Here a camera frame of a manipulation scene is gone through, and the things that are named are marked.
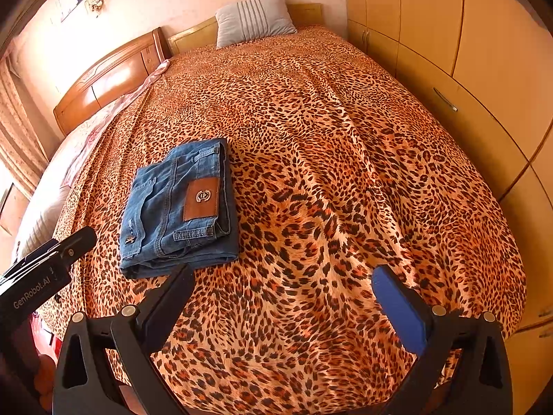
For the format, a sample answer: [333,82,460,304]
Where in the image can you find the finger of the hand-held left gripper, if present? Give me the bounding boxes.
[53,225,98,265]

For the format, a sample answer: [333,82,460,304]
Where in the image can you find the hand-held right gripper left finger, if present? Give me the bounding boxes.
[52,264,196,415]

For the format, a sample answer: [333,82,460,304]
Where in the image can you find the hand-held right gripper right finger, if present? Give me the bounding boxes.
[371,265,514,415]

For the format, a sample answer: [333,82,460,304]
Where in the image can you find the blue denim pants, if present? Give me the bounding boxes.
[119,137,240,280]

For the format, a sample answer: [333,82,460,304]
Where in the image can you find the beige curtain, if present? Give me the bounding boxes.
[0,49,49,197]

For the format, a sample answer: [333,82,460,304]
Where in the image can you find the leopard print blanket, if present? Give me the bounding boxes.
[38,25,528,415]

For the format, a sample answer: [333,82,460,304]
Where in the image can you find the orange-brown wooden headboard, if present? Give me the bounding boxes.
[53,27,172,137]

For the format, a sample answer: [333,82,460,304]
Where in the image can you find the light wooden headboard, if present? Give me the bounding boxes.
[167,3,324,56]

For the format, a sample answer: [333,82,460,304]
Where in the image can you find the light wooden wardrobe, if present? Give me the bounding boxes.
[343,0,553,415]

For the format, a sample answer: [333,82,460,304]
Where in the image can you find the grey striped pillow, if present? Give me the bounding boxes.
[215,0,298,49]

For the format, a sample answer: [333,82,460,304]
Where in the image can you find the long metal wardrobe handle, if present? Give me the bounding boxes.
[433,87,459,113]

